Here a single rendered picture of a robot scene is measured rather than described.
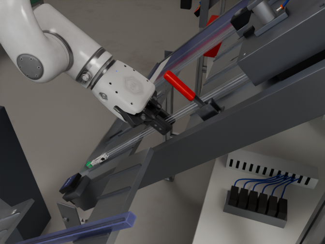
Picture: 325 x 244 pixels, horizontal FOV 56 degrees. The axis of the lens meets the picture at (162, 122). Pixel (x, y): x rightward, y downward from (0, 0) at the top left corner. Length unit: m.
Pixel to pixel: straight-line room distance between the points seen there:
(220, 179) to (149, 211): 0.73
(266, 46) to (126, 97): 0.27
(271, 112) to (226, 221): 0.49
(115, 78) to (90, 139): 1.44
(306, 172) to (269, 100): 0.58
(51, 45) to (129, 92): 0.16
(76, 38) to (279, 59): 0.35
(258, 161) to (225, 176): 0.11
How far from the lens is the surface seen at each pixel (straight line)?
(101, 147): 0.89
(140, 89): 0.60
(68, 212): 0.76
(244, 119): 0.45
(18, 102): 2.49
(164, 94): 0.86
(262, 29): 0.48
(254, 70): 0.45
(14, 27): 0.53
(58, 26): 0.60
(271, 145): 1.10
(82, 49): 0.59
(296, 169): 0.98
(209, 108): 0.49
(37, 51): 0.53
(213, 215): 0.87
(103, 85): 0.57
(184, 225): 1.57
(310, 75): 0.41
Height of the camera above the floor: 1.35
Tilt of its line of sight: 40 degrees down
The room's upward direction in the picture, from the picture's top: straight up
